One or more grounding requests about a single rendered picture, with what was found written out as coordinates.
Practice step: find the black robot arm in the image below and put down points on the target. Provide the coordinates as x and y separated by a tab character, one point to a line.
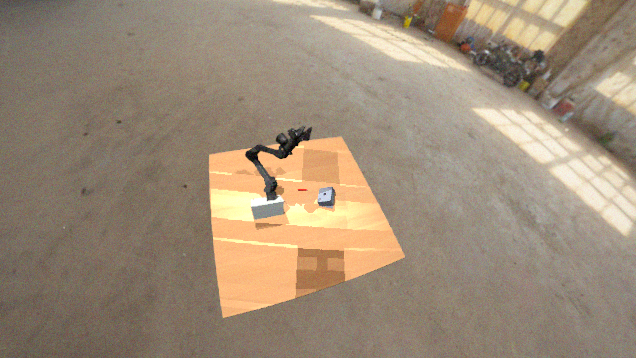
270	182

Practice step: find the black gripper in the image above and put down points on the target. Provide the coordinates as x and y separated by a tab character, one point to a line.
298	134

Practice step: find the grey sloped panel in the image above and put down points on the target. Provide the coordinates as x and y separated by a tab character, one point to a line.
326	197

